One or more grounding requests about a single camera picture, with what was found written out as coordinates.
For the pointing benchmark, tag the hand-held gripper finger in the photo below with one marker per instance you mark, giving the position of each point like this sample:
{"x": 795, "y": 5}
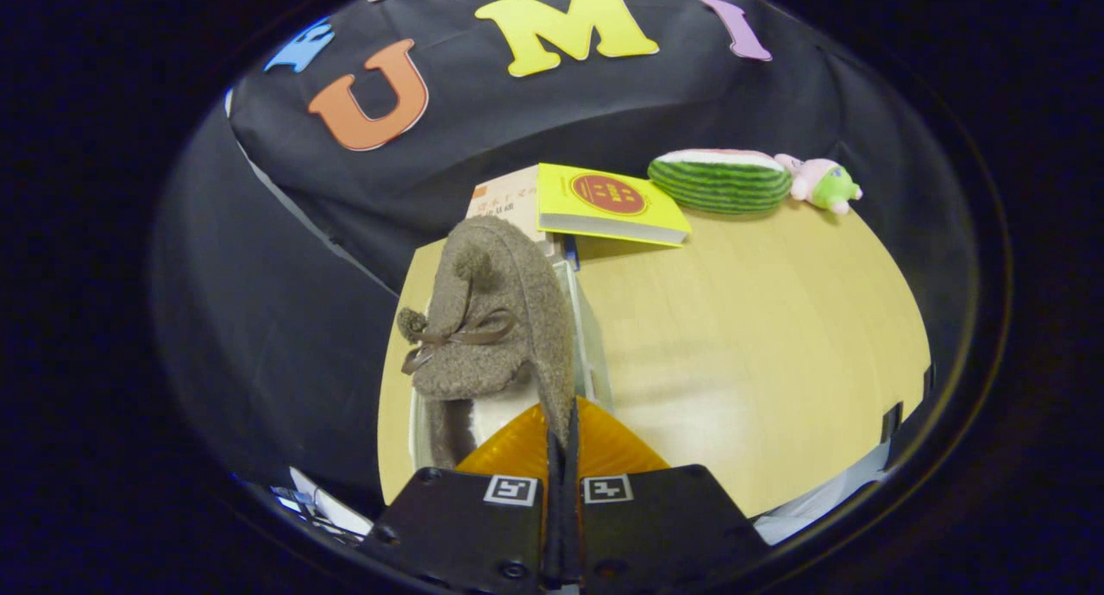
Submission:
{"x": 571, "y": 526}
{"x": 553, "y": 526}

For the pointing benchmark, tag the pale green fabric storage box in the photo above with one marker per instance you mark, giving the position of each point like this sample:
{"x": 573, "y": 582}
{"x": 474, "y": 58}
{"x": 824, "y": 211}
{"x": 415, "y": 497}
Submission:
{"x": 591, "y": 345}

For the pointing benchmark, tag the brown fuzzy shoe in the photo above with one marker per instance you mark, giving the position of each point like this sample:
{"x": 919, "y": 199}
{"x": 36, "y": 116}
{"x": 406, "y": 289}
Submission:
{"x": 500, "y": 302}

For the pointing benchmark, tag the white papers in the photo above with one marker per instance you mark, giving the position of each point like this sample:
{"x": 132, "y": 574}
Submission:
{"x": 332, "y": 504}

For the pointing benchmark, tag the yellow book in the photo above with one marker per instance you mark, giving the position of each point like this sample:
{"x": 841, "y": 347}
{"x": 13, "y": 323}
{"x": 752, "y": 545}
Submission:
{"x": 604, "y": 203}

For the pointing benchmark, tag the beige book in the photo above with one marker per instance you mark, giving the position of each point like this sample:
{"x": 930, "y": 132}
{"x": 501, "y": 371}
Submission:
{"x": 509, "y": 198}

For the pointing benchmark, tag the watermelon slice plush toy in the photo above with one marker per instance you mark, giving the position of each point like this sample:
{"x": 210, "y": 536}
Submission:
{"x": 720, "y": 183}

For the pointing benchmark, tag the pink and green plush toy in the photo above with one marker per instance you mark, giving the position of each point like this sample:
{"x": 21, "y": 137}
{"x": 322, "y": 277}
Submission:
{"x": 824, "y": 185}

